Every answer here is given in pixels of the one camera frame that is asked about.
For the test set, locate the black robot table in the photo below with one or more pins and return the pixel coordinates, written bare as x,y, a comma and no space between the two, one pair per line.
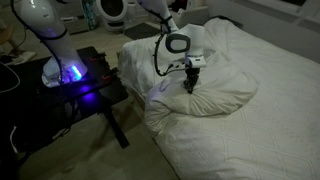
37,115

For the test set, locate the white quilted mattress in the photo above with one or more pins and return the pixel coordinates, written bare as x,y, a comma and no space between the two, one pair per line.
276,136

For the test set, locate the dark floor mat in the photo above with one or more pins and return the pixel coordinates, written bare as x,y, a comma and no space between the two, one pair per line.
140,31

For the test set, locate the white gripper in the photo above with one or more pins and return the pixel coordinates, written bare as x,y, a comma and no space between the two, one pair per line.
193,72

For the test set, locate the white bed sheet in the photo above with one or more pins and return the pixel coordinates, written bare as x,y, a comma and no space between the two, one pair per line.
136,66

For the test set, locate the white armchair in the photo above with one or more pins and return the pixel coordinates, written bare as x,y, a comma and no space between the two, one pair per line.
189,11

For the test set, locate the black table clamp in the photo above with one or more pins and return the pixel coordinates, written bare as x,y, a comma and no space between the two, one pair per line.
101,67

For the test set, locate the white duvet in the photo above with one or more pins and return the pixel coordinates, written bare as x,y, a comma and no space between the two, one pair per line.
222,88

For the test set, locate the white round appliance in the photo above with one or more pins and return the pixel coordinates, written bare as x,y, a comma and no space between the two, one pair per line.
113,13

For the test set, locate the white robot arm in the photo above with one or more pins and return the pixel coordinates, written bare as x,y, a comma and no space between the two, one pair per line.
65,65

